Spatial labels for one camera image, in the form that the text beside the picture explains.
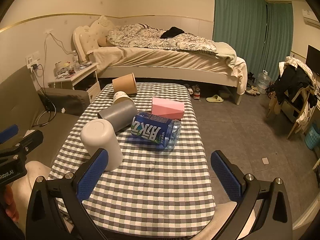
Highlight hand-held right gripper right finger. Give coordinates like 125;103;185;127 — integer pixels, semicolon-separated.
210;150;294;240

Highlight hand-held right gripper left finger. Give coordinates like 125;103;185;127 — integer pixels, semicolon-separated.
26;148;110;240

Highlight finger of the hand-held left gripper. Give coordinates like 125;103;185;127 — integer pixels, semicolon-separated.
0;124;19;144

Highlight white plastic cup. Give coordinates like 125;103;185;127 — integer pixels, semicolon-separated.
80;119;124;172

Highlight grey plastic cup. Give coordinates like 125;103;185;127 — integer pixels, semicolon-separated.
97;100;139;133

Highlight white patterned paper cup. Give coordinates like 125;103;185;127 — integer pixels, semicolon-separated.
112;91;134;106

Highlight brown paper cup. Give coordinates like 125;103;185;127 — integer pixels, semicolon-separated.
112;73;138;95

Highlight person's left hand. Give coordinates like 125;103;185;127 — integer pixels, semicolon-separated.
4;184;21;223

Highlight person's left leg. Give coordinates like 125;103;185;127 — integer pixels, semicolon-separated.
11;160;75;240

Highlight person's leg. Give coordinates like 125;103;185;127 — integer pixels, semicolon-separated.
216;200;256;232
11;160;75;240

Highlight person's right leg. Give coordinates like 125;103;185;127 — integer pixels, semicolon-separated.
216;200;256;232

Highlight grey checked tablecloth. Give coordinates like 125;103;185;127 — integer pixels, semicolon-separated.
47;82;217;233

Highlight grey cushion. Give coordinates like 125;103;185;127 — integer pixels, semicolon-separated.
37;87;90;111

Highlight blue labelled plastic bottle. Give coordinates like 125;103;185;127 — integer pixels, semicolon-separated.
130;111;182;150

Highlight pale green slipper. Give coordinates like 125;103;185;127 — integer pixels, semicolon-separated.
205;94;224;103

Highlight white nightstand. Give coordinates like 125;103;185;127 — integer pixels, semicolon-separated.
48;62;101;101

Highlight pile of small toiletries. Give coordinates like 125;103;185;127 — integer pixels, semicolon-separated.
55;60;92;78

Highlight beige shoes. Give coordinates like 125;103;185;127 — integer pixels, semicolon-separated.
244;85;261;97

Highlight pink box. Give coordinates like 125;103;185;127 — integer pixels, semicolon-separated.
151;97;185;120

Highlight blue plastic basket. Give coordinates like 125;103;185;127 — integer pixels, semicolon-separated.
303;120;320;152

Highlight clear water bottle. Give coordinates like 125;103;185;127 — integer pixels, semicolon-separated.
72;50;80;71

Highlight large clear water jug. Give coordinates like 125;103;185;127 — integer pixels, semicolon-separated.
256;70;272;95

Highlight wooden chair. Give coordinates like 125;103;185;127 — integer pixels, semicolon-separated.
266;80;318;140

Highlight chair with clothes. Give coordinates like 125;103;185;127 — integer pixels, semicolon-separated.
264;55;318;131

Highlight pale fleece blanket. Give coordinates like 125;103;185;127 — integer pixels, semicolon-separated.
212;41;238;70

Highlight bed with patterned duvet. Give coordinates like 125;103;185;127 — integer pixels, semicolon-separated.
72;15;248;105

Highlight beige pillow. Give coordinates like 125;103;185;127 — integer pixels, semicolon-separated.
97;37;113;48

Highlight beige bed sheet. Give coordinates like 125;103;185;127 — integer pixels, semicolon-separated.
93;45;248;96

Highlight black television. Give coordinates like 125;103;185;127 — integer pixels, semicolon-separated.
305;44;320;77

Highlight leaf patterned duvet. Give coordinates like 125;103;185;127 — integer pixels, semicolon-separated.
106;23;218;54

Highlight black garment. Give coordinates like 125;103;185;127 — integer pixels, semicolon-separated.
160;26;186;40

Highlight green curtain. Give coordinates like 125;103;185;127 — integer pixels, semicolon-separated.
265;2;294;62
212;0;270;47

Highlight white air conditioner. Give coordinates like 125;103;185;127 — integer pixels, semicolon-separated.
301;8;320;30

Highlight black cable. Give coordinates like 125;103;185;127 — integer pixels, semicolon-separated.
30;64;57;128

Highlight white wall switch panel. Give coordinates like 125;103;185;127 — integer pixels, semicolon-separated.
25;51;42;70

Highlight white cable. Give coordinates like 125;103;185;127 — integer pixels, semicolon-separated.
44;31;75;63

